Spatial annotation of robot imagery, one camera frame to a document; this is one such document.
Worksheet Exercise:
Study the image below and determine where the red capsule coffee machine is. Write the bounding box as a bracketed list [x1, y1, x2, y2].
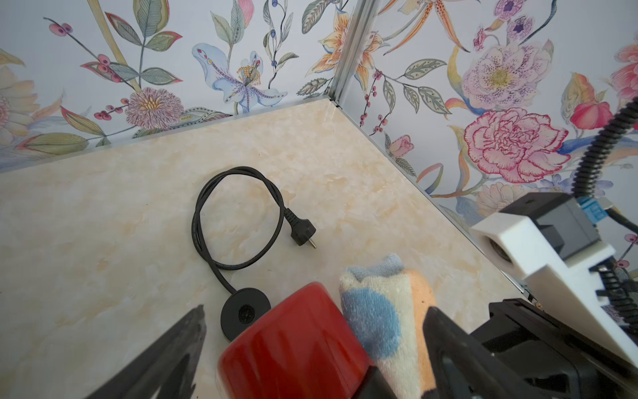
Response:
[218, 283, 372, 398]

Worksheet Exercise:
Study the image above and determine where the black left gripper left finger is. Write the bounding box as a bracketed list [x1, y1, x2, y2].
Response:
[89, 305, 207, 398]

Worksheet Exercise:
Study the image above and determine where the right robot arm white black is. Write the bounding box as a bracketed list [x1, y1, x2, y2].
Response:
[417, 101, 637, 398]

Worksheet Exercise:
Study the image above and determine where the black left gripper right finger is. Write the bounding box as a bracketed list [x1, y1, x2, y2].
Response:
[422, 307, 547, 398]

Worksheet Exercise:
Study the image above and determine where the orange blue patterned cloth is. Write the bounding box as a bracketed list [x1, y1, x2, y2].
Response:
[339, 254, 436, 398]

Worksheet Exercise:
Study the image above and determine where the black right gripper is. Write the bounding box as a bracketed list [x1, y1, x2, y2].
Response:
[469, 299, 637, 398]

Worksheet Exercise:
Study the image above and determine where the black power cord with plug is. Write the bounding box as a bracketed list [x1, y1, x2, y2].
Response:
[190, 165, 318, 342]

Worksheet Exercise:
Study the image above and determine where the right aluminium corner post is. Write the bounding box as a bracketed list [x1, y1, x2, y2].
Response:
[328, 0, 380, 106]

